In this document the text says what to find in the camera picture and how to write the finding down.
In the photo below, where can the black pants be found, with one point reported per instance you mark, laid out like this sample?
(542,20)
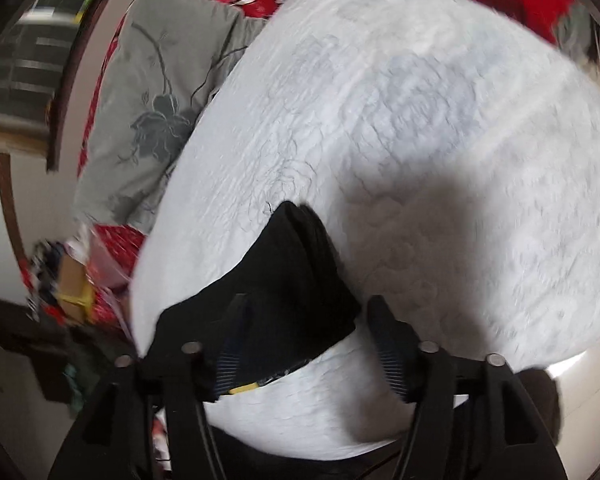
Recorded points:
(280,290)

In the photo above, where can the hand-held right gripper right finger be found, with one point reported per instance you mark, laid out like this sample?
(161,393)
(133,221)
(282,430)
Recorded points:
(391,360)

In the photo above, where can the red patterned bag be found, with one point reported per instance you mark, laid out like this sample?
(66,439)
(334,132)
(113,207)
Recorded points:
(115,255)

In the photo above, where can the grey floral pillow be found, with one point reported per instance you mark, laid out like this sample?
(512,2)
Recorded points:
(155,100)

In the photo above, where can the white quilted mattress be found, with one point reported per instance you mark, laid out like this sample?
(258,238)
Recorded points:
(380,170)

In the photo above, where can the yellow cardboard box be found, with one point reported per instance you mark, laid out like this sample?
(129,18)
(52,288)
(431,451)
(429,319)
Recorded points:
(72,285)

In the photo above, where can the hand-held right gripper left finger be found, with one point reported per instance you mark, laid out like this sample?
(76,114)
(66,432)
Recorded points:
(228,360)

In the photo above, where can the wooden bed frame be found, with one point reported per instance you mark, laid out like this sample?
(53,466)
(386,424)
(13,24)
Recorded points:
(25,125)

